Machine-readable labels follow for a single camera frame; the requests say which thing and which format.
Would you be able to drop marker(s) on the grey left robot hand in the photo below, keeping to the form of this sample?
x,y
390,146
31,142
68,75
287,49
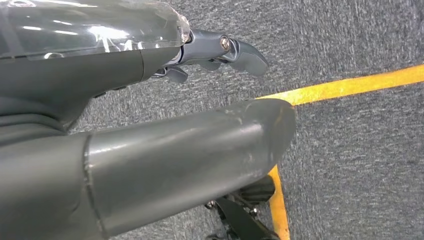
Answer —
x,y
182,155

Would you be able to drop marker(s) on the black robot foot mechanism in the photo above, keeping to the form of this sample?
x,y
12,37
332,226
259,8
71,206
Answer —
x,y
245,222

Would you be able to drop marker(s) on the yellow floor tape square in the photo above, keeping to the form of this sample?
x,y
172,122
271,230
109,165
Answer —
x,y
348,86

